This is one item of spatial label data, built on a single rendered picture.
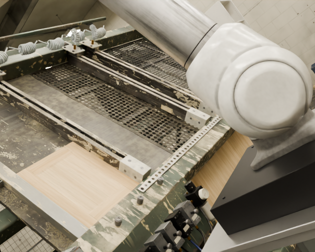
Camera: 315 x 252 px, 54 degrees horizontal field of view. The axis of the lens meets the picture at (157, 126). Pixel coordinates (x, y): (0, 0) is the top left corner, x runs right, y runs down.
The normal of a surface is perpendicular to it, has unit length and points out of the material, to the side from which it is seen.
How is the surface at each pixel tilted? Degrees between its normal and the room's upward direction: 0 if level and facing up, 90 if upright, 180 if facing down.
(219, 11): 90
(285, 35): 90
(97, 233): 56
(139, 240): 90
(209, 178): 90
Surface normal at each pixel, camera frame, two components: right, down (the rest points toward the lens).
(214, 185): 0.59, -0.44
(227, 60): -0.35, -0.04
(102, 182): 0.17, -0.81
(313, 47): -0.48, 0.34
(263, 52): -0.16, -0.71
